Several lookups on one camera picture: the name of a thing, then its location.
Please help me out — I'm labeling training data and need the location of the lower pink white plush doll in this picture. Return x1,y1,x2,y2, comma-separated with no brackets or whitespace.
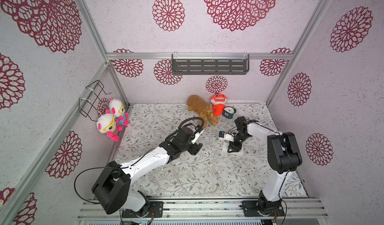
97,113,123,142

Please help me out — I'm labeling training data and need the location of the black wire basket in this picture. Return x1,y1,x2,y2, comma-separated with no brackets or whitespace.
78,80,111,122

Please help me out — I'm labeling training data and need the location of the red shark plush toy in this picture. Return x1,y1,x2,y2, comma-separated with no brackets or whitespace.
210,93,227,117

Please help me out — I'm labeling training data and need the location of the grey wall shelf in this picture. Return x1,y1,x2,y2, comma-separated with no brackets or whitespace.
171,54,250,75

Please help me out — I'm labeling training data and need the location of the upper pink white plush doll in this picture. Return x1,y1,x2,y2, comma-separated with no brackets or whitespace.
106,98,130,126

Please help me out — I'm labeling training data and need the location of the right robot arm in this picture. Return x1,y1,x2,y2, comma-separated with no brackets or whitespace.
219,117,303,216

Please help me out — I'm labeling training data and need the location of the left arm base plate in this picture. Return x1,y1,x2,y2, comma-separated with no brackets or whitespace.
122,201,164,219

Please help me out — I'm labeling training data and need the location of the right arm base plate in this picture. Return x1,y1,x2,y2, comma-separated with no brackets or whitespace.
240,200,285,217

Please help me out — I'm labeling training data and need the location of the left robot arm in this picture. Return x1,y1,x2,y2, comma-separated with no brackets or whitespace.
92,126,204,217

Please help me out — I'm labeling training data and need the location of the brown plush toy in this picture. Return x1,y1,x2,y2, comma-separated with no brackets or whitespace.
186,95,219,129

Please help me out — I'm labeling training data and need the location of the teal alarm clock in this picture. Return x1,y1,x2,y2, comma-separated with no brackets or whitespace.
222,106,237,119

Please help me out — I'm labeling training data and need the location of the white power strip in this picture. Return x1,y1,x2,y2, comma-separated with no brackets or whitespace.
222,142,244,156

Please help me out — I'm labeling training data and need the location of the pink white plush doll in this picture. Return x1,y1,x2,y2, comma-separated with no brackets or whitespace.
97,113,123,142
106,98,130,126

